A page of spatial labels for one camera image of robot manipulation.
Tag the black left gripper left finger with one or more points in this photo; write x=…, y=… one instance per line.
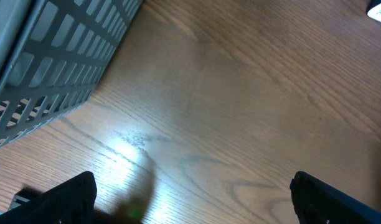
x=70, y=202

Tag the dark grey mesh basket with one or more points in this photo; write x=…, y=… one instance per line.
x=58, y=60

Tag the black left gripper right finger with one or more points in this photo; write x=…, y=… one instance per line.
x=316, y=202

